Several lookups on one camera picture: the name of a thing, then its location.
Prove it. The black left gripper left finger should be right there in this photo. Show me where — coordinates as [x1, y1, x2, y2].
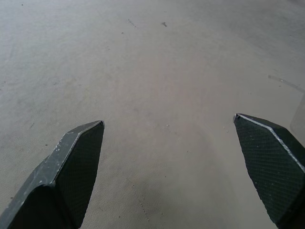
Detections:
[0, 120, 105, 229]

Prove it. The clear plastic object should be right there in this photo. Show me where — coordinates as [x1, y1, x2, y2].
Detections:
[289, 92, 305, 147]

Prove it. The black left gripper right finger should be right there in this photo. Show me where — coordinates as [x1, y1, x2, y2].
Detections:
[233, 113, 305, 229]

